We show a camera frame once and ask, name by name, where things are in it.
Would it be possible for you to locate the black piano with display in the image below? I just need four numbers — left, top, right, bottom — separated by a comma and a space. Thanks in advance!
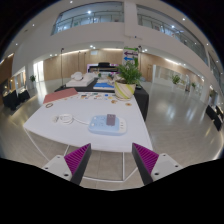
86, 61, 120, 75

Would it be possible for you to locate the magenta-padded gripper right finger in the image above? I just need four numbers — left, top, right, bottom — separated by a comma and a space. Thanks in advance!
131, 142, 184, 186

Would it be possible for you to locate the direction sign with arrows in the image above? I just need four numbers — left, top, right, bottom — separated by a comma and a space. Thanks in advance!
122, 46, 140, 67

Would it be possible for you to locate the blue flat board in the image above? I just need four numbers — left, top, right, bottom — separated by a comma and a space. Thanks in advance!
92, 82, 115, 91

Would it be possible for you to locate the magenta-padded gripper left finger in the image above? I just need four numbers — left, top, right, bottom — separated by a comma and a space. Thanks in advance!
42, 143, 92, 186

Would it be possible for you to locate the potted plant in striped pot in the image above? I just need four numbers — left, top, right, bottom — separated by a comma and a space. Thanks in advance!
113, 58, 143, 101

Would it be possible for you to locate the white architectural model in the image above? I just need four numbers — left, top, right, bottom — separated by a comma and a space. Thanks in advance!
65, 71, 96, 88

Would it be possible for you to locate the black-covered side table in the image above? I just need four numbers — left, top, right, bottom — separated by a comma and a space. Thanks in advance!
205, 104, 224, 132
1, 89, 31, 111

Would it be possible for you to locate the small grey charger block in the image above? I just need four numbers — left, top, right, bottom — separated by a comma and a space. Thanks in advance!
105, 113, 117, 127

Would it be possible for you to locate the large background potted plant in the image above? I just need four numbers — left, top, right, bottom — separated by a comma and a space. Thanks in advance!
170, 73, 181, 85

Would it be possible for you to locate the black-clothed table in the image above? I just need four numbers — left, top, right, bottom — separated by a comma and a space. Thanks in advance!
54, 78, 150, 122

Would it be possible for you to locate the red flat sheet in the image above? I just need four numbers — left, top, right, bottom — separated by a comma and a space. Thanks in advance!
42, 87, 79, 105

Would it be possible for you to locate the light blue power strip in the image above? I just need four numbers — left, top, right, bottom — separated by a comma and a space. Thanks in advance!
87, 114, 128, 136

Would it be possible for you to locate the white coiled cable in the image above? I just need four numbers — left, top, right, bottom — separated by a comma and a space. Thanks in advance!
51, 113, 90, 126

